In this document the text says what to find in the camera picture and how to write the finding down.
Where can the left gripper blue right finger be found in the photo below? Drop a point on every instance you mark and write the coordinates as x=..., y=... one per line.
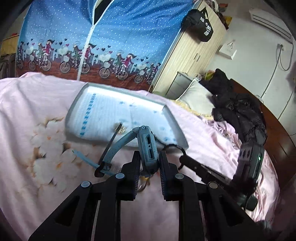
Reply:
x=206, y=211

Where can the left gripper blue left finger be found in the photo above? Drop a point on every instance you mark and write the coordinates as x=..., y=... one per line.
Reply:
x=92, y=211

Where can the blue kids smartwatch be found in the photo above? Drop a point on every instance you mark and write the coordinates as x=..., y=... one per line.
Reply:
x=146, y=146

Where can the gold jewelry cluster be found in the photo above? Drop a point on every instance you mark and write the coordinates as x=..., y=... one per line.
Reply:
x=121, y=129

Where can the pink crumpled blanket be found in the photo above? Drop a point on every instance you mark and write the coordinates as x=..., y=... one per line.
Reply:
x=225, y=129

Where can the wooden headboard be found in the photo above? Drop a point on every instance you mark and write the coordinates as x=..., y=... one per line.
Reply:
x=279, y=144

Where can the pink bed sheet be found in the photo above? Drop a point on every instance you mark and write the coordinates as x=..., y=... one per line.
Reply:
x=39, y=169

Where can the black jacket pile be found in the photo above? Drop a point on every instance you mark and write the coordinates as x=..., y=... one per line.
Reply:
x=241, y=110

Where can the white pillow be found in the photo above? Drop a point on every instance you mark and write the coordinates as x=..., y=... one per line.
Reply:
x=197, y=98

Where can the grey shallow cardboard tray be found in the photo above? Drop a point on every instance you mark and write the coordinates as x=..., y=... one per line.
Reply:
x=98, y=109

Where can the grey bedside drawer cabinet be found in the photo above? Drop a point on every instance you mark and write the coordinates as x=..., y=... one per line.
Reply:
x=179, y=85

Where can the white paper gift bag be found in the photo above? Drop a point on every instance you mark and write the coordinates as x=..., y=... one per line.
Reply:
x=228, y=50

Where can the light wooden wardrobe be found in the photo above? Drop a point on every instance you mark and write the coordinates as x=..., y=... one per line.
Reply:
x=187, y=54

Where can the white air conditioner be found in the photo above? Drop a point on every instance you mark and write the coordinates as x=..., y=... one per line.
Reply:
x=272, y=22

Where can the black duffel bag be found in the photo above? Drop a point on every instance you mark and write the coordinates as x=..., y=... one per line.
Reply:
x=199, y=22

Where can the blue fabric wardrobe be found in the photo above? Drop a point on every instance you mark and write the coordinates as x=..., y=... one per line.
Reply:
x=118, y=43

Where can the dark backpack on floor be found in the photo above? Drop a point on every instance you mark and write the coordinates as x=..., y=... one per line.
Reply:
x=7, y=66

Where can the clutter atop wooden wardrobe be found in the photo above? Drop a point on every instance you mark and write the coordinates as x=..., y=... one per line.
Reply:
x=220, y=9

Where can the yellow wooden box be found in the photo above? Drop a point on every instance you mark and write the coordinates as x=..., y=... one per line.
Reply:
x=9, y=45

